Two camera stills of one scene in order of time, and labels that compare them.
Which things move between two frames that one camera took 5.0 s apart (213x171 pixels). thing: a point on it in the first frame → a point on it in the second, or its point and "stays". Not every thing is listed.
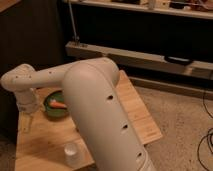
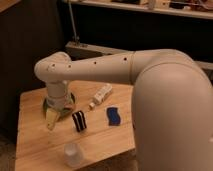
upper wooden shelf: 187,8 stays
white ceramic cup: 71,156 stays
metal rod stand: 76,39 stays
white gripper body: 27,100 → 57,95
